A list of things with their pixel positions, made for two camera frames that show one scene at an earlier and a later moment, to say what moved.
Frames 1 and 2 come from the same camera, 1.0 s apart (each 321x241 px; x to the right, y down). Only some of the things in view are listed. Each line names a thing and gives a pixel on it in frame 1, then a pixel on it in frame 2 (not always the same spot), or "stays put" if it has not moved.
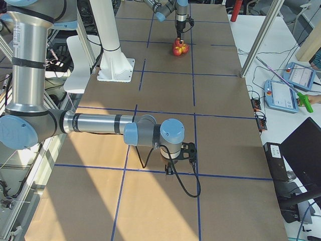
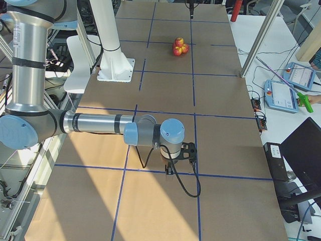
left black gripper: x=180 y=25 → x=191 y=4
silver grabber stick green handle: x=302 y=98 stays put
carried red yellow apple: x=177 y=42 stays put
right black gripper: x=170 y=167 stays put
